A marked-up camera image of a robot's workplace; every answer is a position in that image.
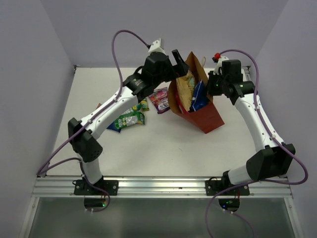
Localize brown kraft snack bag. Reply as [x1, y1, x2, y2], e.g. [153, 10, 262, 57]
[176, 70, 195, 111]

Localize large blue chip bag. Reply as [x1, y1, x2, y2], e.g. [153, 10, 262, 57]
[190, 80, 211, 112]

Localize red paper bag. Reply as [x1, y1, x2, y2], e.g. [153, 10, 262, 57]
[168, 52, 224, 134]

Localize green Fox's candy bag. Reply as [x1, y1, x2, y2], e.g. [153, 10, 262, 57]
[114, 112, 145, 130]

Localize small blue snack bag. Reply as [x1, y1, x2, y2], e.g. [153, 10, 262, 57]
[107, 122, 121, 133]

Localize pink snack bag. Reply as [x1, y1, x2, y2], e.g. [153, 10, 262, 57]
[175, 91, 184, 114]

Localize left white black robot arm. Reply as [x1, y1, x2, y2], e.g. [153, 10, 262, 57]
[68, 50, 189, 195]

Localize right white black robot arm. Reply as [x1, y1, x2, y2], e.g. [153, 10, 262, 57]
[207, 57, 293, 195]

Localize purple Fox's candy bag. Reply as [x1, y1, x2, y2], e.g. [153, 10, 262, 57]
[148, 87, 170, 114]

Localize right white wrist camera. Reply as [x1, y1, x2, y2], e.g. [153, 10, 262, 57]
[212, 53, 229, 75]

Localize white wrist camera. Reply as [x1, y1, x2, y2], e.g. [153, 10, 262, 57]
[212, 53, 229, 75]
[148, 38, 165, 54]

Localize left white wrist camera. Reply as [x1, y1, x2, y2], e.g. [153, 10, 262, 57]
[148, 38, 165, 54]

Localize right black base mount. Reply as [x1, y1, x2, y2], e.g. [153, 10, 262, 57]
[205, 177, 250, 212]

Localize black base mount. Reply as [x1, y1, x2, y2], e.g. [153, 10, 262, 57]
[205, 177, 250, 212]
[72, 178, 118, 212]

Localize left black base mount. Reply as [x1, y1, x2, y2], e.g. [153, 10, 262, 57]
[72, 178, 118, 212]

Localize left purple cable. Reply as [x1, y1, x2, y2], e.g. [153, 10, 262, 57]
[36, 29, 151, 213]

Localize aluminium rail frame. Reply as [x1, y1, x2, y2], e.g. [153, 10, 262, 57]
[19, 176, 304, 238]

